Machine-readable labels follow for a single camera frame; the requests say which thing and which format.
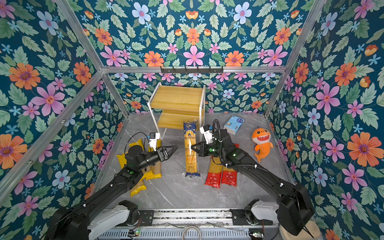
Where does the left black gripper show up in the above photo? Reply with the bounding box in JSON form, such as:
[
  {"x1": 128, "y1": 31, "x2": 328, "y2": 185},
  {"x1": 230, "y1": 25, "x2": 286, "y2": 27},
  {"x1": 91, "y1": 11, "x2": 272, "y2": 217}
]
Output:
[{"x1": 136, "y1": 144, "x2": 178, "y2": 172}]

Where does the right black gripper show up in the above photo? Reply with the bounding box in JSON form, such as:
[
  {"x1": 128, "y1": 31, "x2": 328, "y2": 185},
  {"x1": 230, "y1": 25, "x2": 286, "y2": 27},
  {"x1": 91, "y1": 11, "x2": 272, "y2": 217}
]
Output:
[{"x1": 190, "y1": 141, "x2": 226, "y2": 159}]

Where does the blue gold spaghetti bag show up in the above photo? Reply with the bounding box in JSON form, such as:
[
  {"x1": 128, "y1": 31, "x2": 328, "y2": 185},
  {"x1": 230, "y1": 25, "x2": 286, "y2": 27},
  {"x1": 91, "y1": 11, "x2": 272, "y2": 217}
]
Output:
[{"x1": 183, "y1": 121, "x2": 201, "y2": 178}]

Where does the yellow pasta bag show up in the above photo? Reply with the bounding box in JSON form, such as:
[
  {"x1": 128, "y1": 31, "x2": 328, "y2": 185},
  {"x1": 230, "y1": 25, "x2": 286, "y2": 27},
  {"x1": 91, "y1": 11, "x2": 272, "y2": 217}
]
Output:
[
  {"x1": 117, "y1": 153, "x2": 147, "y2": 197},
  {"x1": 146, "y1": 140, "x2": 162, "y2": 181},
  {"x1": 129, "y1": 139, "x2": 154, "y2": 181}
]

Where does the red spaghetti bag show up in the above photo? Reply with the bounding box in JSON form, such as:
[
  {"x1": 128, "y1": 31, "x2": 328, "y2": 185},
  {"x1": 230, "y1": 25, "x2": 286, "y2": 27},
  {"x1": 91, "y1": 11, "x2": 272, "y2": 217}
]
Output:
[
  {"x1": 205, "y1": 156, "x2": 223, "y2": 189},
  {"x1": 221, "y1": 166, "x2": 237, "y2": 187}
]

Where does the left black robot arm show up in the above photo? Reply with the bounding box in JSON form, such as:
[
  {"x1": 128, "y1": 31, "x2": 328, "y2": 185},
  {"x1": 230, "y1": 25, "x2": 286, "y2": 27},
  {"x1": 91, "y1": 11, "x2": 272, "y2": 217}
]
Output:
[{"x1": 43, "y1": 145, "x2": 178, "y2": 240}]

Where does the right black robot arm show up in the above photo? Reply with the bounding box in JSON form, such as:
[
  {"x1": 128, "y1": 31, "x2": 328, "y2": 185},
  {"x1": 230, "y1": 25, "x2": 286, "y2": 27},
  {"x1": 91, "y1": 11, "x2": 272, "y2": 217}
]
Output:
[{"x1": 191, "y1": 130, "x2": 315, "y2": 236}]

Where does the blue tissue pack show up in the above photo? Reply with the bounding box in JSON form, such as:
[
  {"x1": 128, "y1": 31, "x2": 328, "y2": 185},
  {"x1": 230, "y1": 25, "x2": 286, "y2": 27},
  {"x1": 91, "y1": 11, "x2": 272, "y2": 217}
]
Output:
[{"x1": 224, "y1": 115, "x2": 245, "y2": 135}]

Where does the orange shark plush toy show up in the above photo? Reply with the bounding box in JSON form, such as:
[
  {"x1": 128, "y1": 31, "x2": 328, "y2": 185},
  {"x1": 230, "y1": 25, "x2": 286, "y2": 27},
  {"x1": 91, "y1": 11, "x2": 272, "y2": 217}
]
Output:
[{"x1": 252, "y1": 128, "x2": 274, "y2": 162}]

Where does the beige cushion pad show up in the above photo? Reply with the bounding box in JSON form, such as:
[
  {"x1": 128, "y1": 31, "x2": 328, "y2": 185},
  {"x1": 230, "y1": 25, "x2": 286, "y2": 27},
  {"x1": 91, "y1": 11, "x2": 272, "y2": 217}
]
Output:
[{"x1": 279, "y1": 220, "x2": 323, "y2": 240}]

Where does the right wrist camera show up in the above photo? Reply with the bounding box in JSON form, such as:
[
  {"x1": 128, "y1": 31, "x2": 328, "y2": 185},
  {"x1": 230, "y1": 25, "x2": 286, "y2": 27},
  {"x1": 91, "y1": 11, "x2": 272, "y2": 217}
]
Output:
[{"x1": 200, "y1": 125, "x2": 214, "y2": 145}]

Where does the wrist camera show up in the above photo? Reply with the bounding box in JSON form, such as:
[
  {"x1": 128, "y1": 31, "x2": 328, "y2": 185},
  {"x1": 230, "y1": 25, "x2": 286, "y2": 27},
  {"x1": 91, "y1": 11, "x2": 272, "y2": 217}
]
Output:
[
  {"x1": 200, "y1": 125, "x2": 214, "y2": 145},
  {"x1": 149, "y1": 133, "x2": 161, "y2": 152}
]

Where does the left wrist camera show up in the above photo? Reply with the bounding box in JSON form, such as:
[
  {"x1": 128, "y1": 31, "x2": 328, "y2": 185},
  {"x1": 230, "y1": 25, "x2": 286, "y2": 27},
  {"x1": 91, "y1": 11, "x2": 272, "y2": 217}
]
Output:
[{"x1": 149, "y1": 133, "x2": 161, "y2": 152}]

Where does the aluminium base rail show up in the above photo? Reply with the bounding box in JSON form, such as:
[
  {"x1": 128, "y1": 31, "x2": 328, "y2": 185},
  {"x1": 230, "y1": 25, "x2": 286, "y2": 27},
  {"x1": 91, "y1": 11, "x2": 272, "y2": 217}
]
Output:
[{"x1": 98, "y1": 208, "x2": 301, "y2": 229}]

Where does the white cable loop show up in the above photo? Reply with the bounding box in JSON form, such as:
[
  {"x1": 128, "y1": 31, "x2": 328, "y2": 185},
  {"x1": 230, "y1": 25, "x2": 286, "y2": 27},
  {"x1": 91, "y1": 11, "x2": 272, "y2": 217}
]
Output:
[{"x1": 181, "y1": 225, "x2": 202, "y2": 240}]

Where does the black hook rail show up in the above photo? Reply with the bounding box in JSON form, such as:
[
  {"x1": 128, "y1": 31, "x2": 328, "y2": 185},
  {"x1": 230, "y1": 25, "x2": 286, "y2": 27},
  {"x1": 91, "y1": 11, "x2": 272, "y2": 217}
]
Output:
[{"x1": 160, "y1": 67, "x2": 224, "y2": 74}]

